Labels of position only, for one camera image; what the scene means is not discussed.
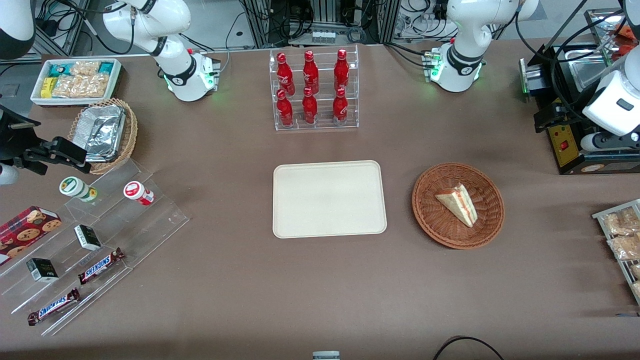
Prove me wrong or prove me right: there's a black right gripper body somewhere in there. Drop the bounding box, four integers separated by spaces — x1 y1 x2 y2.
0 104 60 176

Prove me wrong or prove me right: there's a triangular sandwich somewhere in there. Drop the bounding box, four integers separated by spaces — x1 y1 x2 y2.
434 183 479 228

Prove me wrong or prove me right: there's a light wicker basket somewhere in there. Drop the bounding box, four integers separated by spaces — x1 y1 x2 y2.
67 98 139 176

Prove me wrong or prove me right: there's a brown round wicker basket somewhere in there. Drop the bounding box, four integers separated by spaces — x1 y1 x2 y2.
411 162 506 250

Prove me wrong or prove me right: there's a cream plastic tray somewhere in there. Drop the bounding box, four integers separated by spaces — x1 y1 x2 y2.
272 160 388 239

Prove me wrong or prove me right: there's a green lid snack cup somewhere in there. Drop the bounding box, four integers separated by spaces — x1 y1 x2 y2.
59 176 99 203

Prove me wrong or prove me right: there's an aluminium foil container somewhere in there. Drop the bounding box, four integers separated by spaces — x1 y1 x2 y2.
80 105 126 162

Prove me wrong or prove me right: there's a black hot food display case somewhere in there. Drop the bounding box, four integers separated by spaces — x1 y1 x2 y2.
519 7 640 176

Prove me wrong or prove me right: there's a red lid snack cup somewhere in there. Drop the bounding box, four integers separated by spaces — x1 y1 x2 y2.
123 181 155 206

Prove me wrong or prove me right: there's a clear bag of crackers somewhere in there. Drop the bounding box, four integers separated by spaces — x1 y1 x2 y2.
80 72 110 98
70 60 102 77
51 75 83 99

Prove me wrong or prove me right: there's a small black carton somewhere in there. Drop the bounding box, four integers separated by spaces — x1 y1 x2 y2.
74 224 102 251
26 258 59 283

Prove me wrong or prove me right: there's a white rectangular snack bin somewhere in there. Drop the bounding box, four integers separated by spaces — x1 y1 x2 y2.
30 58 123 107

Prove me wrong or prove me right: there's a red cookie box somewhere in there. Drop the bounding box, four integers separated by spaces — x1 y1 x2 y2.
0 205 63 266

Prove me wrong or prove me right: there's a clear acrylic stepped shelf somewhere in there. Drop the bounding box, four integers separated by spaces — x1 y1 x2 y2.
0 157 191 337

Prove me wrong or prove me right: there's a snickers chocolate bar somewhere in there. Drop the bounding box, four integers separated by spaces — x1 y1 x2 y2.
27 287 82 327
77 247 126 286

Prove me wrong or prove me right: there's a red cola bottle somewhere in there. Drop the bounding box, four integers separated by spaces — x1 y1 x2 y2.
276 52 296 95
276 89 294 127
332 87 349 126
302 50 320 93
333 48 350 91
302 87 318 125

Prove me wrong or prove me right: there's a clear acrylic bottle rack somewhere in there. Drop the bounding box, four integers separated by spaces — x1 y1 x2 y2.
268 44 360 132

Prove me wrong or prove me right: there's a grey wire rack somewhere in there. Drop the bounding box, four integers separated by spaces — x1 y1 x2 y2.
592 199 640 306

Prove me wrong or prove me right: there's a black loop cable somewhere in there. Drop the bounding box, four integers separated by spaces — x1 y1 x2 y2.
432 336 506 360

